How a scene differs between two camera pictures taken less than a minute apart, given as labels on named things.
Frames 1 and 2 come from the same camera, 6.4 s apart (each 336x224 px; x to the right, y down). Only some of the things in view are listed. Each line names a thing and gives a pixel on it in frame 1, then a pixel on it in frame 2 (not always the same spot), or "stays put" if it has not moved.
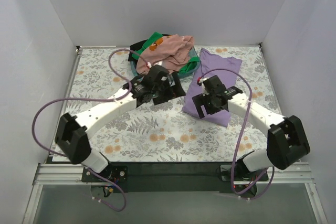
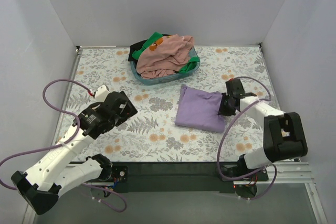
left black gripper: x=169 y=89 to x=125 y=104
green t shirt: x=154 y=38 stays put
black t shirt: x=135 y=47 stays put
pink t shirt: x=170 y=52 stays put
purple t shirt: x=212 y=64 to x=199 y=109
